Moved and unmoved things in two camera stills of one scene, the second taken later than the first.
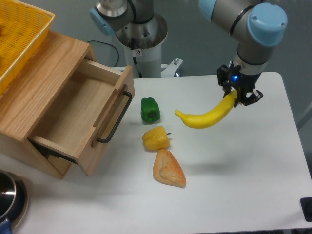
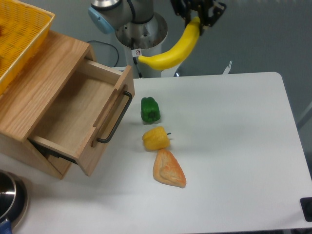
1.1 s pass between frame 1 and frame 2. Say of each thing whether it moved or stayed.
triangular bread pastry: stayed
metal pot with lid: stayed
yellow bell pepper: stayed
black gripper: moved
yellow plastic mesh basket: stayed
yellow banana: moved
